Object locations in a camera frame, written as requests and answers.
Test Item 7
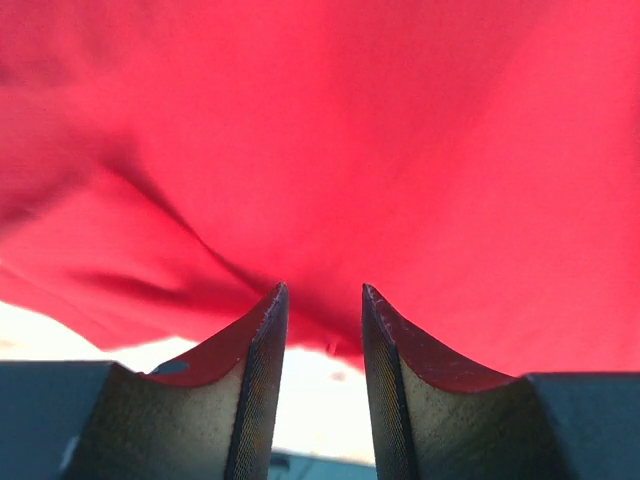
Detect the red t shirt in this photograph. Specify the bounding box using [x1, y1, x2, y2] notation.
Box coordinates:
[1, 1, 639, 374]

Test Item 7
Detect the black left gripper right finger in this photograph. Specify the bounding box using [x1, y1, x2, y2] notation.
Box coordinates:
[361, 285, 639, 479]

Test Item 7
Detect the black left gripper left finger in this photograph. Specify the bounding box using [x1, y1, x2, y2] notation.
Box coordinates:
[1, 284, 289, 479]

